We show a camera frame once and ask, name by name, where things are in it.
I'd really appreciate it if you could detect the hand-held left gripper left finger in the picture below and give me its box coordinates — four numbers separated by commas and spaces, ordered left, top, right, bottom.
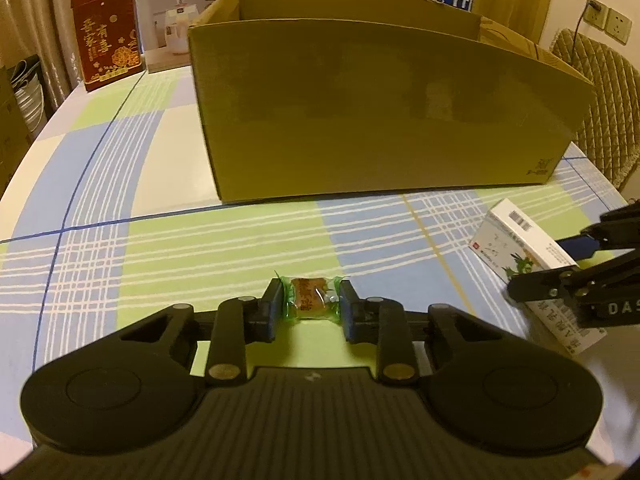
120, 277, 285, 387

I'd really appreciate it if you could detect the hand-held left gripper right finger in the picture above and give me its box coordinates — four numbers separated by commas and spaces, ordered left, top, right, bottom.
340, 281, 507, 387

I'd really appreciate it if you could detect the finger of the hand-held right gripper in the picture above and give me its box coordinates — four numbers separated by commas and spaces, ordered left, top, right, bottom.
506, 249, 640, 305
555, 204, 640, 262

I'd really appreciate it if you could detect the green candy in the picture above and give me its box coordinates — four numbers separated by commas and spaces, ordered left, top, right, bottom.
272, 275, 349, 324

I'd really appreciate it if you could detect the white medicine box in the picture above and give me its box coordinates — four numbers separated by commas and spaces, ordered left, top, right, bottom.
470, 198, 609, 359

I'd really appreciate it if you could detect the large brown cardboard box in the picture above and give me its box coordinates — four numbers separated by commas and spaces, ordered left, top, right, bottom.
187, 0, 597, 205

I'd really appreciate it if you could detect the white appliance box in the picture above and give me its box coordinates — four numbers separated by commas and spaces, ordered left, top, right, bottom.
132, 0, 227, 72

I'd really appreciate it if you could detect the brown cardboard carton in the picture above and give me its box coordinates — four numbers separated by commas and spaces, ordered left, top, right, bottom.
0, 65, 32, 188

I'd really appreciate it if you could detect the red gift box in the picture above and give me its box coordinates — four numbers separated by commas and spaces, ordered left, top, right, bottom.
70, 0, 144, 93

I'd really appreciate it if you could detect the stack of white bowls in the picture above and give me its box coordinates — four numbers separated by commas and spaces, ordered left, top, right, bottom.
11, 57, 47, 132

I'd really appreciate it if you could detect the beige curtain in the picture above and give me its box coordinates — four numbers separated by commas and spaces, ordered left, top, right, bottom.
0, 0, 137, 111

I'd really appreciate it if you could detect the black power cable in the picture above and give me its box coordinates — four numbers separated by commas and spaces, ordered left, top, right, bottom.
571, 0, 602, 58

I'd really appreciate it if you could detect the white wall socket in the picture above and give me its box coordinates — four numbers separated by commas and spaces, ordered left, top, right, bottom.
585, 0, 609, 27
605, 7, 632, 44

